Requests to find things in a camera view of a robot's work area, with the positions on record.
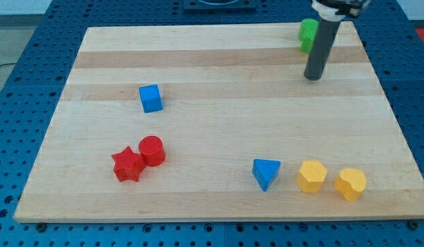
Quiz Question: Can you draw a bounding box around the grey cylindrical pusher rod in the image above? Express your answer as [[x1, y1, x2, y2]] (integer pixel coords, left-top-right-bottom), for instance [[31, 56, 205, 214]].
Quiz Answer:
[[304, 19, 340, 81]]

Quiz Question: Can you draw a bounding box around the red cylinder block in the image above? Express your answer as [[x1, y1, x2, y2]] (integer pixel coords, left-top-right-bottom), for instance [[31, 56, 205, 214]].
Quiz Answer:
[[139, 136, 165, 167]]

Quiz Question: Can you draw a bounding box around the yellow hexagon block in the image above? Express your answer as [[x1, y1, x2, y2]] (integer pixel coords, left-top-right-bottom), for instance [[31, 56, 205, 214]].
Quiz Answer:
[[296, 160, 327, 193]]

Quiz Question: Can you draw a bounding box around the green block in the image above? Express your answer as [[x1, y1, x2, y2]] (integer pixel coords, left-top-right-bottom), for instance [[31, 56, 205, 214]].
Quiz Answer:
[[298, 19, 318, 53]]

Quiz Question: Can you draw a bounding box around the red star block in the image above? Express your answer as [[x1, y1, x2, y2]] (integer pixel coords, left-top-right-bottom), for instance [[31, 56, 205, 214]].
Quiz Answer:
[[111, 146, 146, 183]]

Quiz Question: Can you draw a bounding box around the blue triangle block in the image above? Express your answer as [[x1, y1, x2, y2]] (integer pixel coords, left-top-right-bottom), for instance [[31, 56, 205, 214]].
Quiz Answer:
[[252, 158, 281, 191]]

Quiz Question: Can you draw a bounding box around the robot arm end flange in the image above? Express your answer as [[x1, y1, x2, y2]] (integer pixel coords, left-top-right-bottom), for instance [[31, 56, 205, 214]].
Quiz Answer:
[[311, 0, 371, 22]]

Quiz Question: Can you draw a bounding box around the blue cube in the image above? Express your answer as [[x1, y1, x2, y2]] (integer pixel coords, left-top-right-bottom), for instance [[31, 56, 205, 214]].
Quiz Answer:
[[139, 84, 163, 113]]

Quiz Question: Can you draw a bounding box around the yellow heart block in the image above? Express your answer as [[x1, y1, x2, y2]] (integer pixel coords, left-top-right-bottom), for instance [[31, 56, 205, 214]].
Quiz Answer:
[[333, 168, 366, 202]]

